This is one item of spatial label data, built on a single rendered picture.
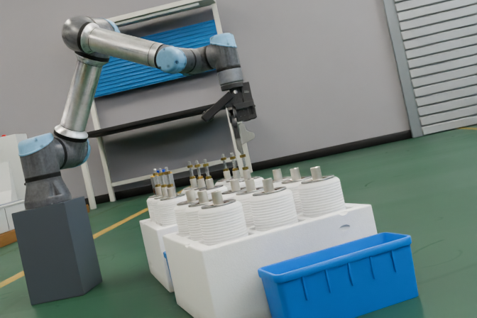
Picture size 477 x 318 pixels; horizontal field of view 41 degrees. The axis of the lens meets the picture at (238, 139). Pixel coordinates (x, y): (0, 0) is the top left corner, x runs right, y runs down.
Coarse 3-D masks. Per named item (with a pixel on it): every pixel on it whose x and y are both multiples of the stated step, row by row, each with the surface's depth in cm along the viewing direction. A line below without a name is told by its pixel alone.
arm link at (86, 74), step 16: (80, 64) 213; (96, 64) 213; (80, 80) 214; (96, 80) 216; (80, 96) 215; (64, 112) 218; (80, 112) 217; (64, 128) 218; (80, 128) 219; (80, 144) 220; (80, 160) 224
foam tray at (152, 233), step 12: (144, 228) 205; (156, 228) 182; (168, 228) 179; (144, 240) 212; (156, 240) 182; (156, 252) 188; (156, 264) 194; (156, 276) 200; (168, 276) 178; (168, 288) 178
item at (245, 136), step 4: (240, 124) 192; (240, 128) 192; (244, 128) 192; (244, 132) 192; (248, 132) 192; (252, 132) 192; (240, 136) 191; (244, 136) 192; (248, 136) 192; (252, 136) 192; (236, 140) 191; (240, 140) 191; (244, 140) 192; (248, 140) 192; (236, 144) 192; (240, 144) 191; (240, 148) 192; (240, 152) 193
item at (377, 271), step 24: (360, 240) 134; (384, 240) 135; (408, 240) 126; (288, 264) 128; (312, 264) 130; (336, 264) 120; (360, 264) 123; (384, 264) 124; (408, 264) 126; (264, 288) 126; (288, 288) 118; (312, 288) 119; (336, 288) 121; (360, 288) 122; (384, 288) 124; (408, 288) 126; (288, 312) 118; (312, 312) 119; (336, 312) 121; (360, 312) 122
